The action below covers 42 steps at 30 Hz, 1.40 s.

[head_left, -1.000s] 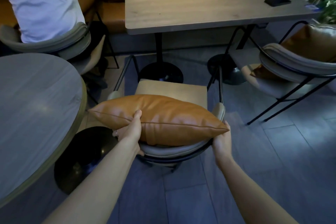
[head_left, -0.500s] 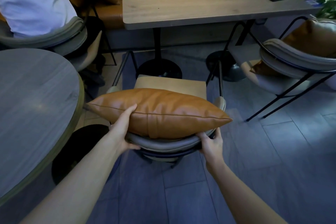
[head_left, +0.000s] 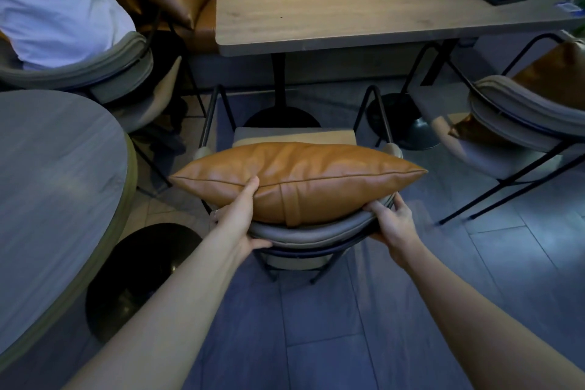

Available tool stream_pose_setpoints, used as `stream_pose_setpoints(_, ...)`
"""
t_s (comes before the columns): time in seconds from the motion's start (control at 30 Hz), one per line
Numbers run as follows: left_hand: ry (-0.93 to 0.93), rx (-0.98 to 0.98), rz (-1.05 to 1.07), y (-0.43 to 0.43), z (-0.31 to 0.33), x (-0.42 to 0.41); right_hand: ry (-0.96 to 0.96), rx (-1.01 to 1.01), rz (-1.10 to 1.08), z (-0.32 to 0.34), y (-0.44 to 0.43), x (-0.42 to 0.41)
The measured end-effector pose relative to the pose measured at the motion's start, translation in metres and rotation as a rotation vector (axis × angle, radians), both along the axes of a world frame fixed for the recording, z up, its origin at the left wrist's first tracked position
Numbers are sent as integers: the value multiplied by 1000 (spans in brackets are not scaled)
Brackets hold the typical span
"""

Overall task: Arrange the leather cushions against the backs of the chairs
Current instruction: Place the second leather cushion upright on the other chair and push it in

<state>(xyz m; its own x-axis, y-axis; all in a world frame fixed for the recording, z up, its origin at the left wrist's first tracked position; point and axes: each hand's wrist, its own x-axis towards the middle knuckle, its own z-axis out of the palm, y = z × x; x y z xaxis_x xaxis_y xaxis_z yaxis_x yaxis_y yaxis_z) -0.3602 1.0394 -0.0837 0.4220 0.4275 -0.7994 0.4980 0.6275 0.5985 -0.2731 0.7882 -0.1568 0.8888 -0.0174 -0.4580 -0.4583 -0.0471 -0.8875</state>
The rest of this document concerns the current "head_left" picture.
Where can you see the person's right hand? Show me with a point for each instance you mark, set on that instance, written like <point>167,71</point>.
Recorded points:
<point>397,232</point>

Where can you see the person's left hand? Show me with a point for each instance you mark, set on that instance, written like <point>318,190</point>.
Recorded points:
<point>235,225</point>

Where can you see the person's right thumb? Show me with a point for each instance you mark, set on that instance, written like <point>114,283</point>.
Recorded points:
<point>375,210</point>

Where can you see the person's left thumb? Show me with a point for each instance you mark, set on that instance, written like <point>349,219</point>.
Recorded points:
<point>249,197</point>

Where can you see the grey chair with black frame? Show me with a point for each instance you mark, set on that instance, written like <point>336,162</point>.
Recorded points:
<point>516,106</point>
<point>301,235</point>
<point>116,66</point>

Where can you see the person's right forearm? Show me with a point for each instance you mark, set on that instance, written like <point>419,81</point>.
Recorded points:
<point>470,316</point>

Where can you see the person's left forearm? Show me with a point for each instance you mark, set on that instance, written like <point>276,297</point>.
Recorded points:
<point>173,312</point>

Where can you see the round grey wooden table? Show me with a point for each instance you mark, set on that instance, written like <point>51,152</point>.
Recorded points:
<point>55,197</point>

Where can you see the rectangular wooden table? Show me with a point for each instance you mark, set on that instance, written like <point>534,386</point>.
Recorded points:
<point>365,1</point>

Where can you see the small blue card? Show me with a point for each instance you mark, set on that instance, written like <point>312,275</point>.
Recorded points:
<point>566,8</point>

